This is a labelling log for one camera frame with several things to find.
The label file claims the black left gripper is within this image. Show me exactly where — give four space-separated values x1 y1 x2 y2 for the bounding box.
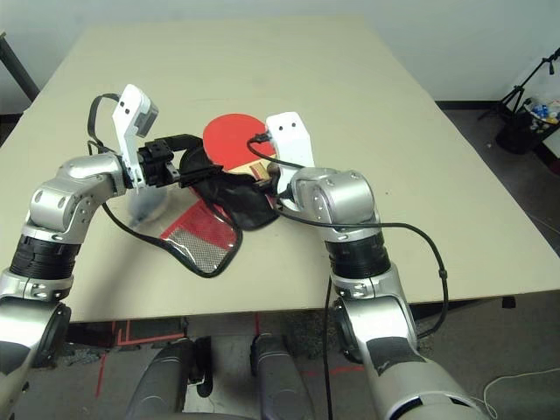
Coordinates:
137 133 220 190

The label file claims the black and red paddle case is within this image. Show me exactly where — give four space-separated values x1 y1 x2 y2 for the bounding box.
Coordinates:
102 146 281 279

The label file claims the red ping-pong paddle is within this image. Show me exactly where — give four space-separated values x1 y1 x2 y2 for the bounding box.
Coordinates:
202 112 277 180

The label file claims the grey plush keychain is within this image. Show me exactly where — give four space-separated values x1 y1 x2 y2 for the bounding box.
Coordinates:
129 194 170 227

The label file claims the side table with black leg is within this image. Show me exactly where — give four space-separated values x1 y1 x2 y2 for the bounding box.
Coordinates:
0 28 40 115

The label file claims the grey right robot leg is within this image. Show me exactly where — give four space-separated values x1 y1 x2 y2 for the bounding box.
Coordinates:
249 332 314 420

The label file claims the grey robot leg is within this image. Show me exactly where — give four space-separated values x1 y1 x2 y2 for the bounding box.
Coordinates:
126 336 215 420
249 332 314 420

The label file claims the grey left robot leg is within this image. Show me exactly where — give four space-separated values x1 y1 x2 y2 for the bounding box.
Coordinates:
126 336 215 420

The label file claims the black bin with clutter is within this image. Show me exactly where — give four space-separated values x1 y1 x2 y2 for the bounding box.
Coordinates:
495 98 560 154

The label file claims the black tripod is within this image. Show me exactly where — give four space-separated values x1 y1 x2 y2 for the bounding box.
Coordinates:
479 45 560 122

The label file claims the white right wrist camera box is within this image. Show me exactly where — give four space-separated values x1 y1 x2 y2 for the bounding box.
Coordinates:
264 111 317 211

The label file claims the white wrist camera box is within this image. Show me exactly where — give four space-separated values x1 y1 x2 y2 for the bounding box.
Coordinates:
111 83 161 190
264 111 317 211

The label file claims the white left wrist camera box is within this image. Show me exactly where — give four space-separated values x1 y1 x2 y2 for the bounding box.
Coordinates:
111 83 161 190

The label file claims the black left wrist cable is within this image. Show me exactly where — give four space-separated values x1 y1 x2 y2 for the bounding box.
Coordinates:
86 93 126 157

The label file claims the thin black hanging cable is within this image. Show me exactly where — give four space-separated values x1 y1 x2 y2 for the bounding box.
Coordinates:
323 275 334 420

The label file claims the thick black cable with ferrite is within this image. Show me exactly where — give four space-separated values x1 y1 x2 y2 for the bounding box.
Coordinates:
247 130 450 340

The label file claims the white floor cable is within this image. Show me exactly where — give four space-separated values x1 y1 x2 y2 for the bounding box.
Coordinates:
483 367 560 417

